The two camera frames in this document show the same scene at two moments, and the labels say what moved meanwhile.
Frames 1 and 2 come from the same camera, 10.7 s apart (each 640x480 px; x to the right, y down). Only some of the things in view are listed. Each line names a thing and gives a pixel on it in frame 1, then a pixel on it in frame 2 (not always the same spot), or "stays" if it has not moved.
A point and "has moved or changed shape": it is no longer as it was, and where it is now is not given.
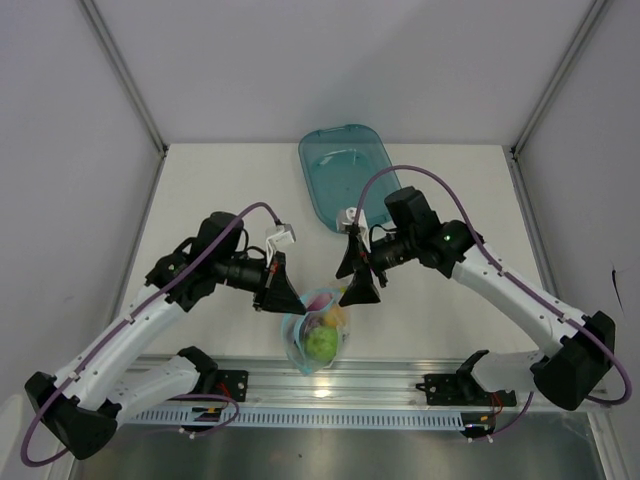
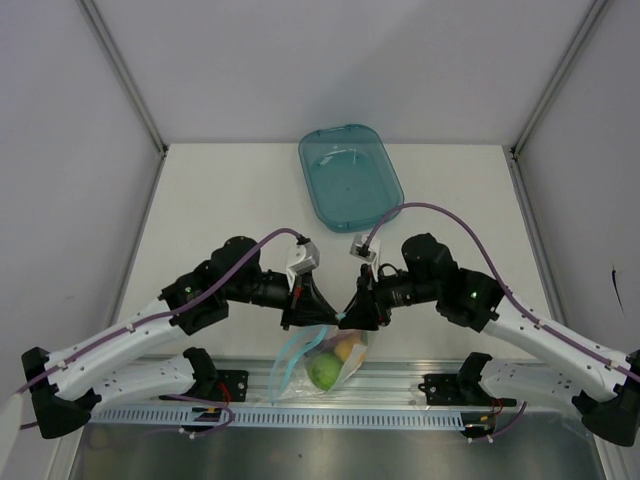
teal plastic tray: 347,167 stays
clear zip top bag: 314,337 has moved or changed shape
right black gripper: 362,289 to 368,309
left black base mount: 232,384 stays
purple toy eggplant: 315,321 has moved or changed shape
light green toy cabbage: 321,342 to 323,369
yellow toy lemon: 335,316 has moved or changed shape
